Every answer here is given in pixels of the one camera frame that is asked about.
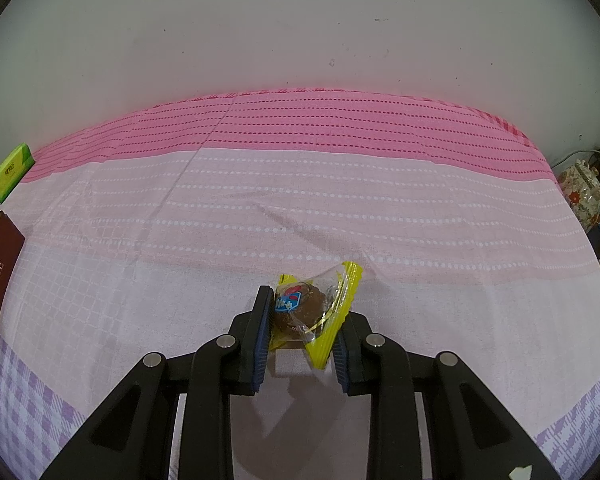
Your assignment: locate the pink and purple checked tablecloth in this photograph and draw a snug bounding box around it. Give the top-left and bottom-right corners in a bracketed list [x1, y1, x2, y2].
[0, 87, 600, 480]

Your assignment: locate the yellow-edged clear round cake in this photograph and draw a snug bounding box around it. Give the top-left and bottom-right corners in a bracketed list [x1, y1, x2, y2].
[270, 260, 365, 372]

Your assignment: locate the green tissue pack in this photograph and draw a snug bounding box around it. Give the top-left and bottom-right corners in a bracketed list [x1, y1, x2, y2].
[0, 143, 35, 205]

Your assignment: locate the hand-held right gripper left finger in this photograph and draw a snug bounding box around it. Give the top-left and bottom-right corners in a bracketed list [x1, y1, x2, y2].
[40, 285, 277, 480]

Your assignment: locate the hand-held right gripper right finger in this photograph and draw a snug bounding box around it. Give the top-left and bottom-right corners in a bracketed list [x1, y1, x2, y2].
[330, 311, 563, 480]

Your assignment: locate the white cable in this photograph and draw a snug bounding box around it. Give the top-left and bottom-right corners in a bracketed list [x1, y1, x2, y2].
[550, 147, 600, 172]

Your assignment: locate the floral jar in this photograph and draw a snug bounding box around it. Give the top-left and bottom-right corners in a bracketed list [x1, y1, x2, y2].
[559, 160, 600, 233]

